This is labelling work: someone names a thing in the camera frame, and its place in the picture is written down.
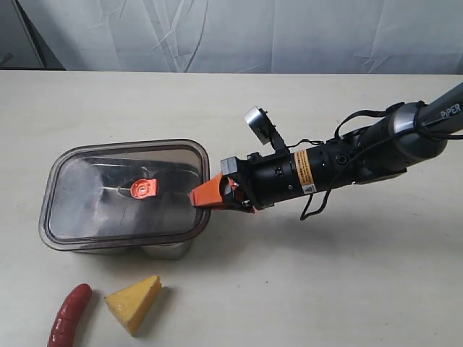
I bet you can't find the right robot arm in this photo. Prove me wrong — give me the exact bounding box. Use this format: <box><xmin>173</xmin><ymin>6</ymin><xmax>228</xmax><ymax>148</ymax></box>
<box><xmin>190</xmin><ymin>85</ymin><xmax>462</xmax><ymax>220</ymax></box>

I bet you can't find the yellow toy cheese wedge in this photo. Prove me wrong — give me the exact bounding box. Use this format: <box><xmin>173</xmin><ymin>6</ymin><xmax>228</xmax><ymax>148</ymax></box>
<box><xmin>105</xmin><ymin>275</ymin><xmax>163</xmax><ymax>336</ymax></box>

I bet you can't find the smoked transparent plastic lid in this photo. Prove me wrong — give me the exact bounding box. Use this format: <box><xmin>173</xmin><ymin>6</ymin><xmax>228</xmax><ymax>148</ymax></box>
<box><xmin>38</xmin><ymin>139</ymin><xmax>211</xmax><ymax>252</ymax></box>

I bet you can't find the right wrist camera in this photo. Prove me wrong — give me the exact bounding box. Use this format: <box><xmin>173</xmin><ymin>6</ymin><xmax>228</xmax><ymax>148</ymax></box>
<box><xmin>245</xmin><ymin>106</ymin><xmax>289</xmax><ymax>153</ymax></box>

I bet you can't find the white backdrop curtain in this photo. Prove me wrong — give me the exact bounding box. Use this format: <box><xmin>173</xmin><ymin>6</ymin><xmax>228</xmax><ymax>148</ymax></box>
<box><xmin>21</xmin><ymin>1</ymin><xmax>462</xmax><ymax>74</ymax></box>

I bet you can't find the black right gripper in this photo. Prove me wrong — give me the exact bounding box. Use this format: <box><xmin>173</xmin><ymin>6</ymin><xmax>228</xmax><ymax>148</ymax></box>
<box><xmin>190</xmin><ymin>146</ymin><xmax>328</xmax><ymax>213</ymax></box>

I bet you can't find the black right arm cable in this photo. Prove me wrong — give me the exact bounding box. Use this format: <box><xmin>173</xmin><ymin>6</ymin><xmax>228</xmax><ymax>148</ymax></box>
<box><xmin>299</xmin><ymin>100</ymin><xmax>463</xmax><ymax>221</ymax></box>

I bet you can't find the red toy sausage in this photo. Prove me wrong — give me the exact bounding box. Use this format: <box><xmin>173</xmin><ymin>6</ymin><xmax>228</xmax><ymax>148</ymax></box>
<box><xmin>47</xmin><ymin>283</ymin><xmax>93</xmax><ymax>347</ymax></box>

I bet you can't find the stainless steel lunch box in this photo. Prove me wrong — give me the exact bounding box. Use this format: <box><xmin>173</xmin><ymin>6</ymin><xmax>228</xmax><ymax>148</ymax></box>
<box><xmin>40</xmin><ymin>232</ymin><xmax>192</xmax><ymax>260</ymax></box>

